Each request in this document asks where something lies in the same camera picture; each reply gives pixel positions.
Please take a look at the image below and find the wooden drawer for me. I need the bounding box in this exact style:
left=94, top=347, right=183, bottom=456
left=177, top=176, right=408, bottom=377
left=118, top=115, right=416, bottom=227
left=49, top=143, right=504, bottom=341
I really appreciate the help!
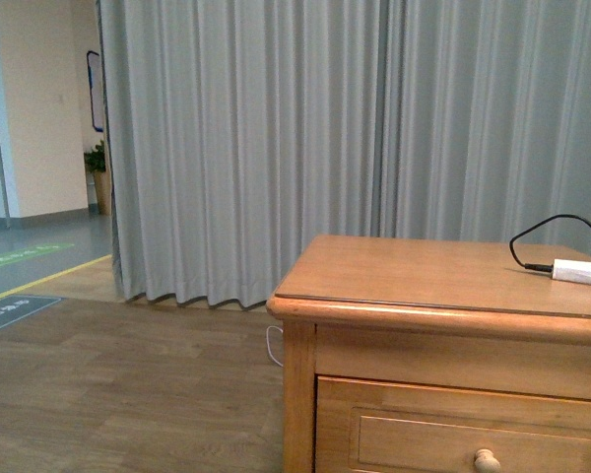
left=314, top=376, right=591, bottom=472

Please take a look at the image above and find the grey pleated curtain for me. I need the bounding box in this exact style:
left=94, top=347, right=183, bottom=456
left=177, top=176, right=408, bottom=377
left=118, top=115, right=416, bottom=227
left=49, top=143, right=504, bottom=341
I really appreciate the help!
left=97, top=1, right=591, bottom=306

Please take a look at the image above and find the wooden nightstand cabinet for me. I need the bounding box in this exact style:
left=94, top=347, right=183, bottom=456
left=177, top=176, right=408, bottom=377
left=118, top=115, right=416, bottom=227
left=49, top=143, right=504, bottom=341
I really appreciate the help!
left=267, top=236, right=591, bottom=472

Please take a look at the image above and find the potted green plant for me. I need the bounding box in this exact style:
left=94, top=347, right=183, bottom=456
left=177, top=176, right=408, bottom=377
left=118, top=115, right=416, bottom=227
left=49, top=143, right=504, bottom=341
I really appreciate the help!
left=84, top=140, right=111, bottom=216

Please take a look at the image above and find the white USB charger adapter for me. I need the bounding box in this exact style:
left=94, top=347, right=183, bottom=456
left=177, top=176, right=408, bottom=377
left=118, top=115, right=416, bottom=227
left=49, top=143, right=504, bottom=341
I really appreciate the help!
left=552, top=259, right=591, bottom=286

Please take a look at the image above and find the grey floor sign mat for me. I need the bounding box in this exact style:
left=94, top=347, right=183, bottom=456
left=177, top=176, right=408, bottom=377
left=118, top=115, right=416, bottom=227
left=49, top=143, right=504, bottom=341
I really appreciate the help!
left=0, top=295, right=63, bottom=329

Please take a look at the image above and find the white floor cable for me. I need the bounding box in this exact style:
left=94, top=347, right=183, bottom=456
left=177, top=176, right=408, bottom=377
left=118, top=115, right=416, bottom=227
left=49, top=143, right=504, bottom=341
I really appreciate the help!
left=265, top=324, right=284, bottom=368

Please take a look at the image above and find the black USB cable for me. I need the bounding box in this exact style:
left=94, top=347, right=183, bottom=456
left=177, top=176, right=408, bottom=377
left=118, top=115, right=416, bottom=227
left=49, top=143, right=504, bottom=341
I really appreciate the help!
left=508, top=213, right=591, bottom=271

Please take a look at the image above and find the blue framed wall board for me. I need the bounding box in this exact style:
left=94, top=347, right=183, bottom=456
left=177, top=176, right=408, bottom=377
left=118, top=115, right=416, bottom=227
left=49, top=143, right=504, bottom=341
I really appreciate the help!
left=87, top=50, right=104, bottom=132

